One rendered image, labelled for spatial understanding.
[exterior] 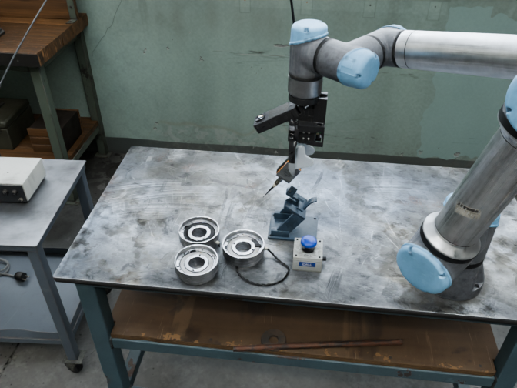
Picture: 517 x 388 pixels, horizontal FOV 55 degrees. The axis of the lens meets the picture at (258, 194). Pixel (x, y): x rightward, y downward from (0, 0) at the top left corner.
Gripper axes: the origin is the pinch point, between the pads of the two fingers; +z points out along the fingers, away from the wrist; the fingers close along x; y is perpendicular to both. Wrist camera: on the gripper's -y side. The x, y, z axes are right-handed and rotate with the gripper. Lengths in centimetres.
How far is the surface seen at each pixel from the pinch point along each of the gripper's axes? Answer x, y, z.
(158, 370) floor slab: 2, -46, 100
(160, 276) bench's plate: -22.1, -28.8, 19.7
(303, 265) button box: -15.5, 5.1, 17.5
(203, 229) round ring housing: -6.4, -21.6, 17.5
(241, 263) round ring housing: -17.2, -9.6, 17.5
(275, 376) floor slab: 6, -2, 100
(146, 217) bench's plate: -1.2, -39.0, 19.7
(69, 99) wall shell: 146, -140, 65
